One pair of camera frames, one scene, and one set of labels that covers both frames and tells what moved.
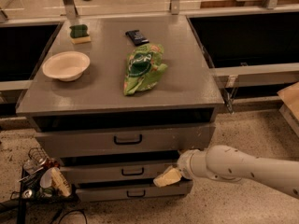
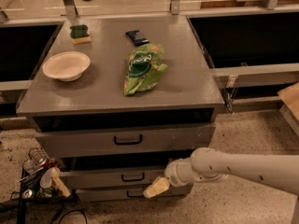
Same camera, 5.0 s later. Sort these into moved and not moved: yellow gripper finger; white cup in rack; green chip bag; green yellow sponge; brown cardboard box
Moved: yellow gripper finger
Not moved: white cup in rack; brown cardboard box; green chip bag; green yellow sponge
